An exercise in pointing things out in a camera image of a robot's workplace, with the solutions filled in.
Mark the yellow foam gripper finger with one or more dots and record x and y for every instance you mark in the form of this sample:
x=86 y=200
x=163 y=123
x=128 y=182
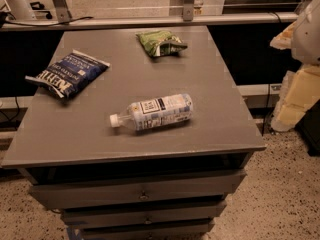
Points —
x=283 y=40
x=299 y=92

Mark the white pipe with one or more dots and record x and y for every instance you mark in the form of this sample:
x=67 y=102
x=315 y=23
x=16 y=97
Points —
x=21 y=9

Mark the grey metal rail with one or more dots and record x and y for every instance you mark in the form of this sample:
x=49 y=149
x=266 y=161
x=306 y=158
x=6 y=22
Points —
x=149 y=22

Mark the grey drawer cabinet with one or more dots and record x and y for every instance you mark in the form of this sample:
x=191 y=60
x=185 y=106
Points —
x=119 y=184

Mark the blue Kettle chip bag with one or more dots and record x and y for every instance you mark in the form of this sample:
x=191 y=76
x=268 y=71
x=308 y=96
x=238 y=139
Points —
x=70 y=75

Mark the clear plastic water bottle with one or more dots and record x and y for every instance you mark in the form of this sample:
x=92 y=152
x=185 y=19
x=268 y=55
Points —
x=154 y=113

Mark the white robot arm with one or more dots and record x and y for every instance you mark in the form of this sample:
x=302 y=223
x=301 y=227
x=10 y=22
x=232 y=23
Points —
x=305 y=44

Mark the green chip bag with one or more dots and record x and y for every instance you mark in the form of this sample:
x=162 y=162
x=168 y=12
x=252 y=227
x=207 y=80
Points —
x=158 y=43

